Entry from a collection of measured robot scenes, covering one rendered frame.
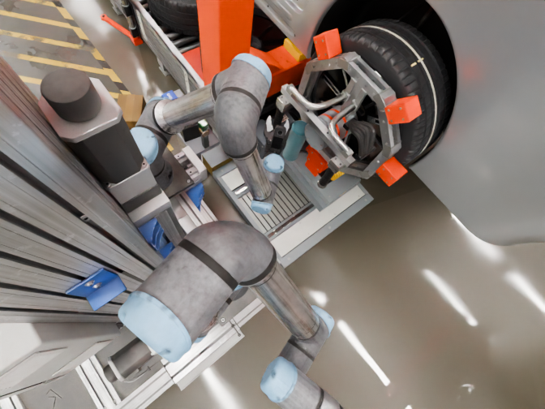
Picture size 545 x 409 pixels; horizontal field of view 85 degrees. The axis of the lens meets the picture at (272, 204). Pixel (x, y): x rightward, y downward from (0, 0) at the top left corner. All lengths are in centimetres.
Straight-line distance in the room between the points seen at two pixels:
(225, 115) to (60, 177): 44
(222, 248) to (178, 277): 7
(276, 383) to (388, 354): 154
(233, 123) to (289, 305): 43
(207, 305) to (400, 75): 103
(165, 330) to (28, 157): 25
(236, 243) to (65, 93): 29
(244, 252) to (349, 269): 166
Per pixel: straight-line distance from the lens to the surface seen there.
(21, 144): 34
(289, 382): 67
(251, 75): 80
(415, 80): 126
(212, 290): 45
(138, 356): 116
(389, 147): 126
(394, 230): 231
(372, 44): 128
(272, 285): 56
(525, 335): 276
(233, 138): 75
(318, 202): 195
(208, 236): 45
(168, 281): 45
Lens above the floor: 190
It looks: 67 degrees down
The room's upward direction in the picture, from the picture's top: 22 degrees clockwise
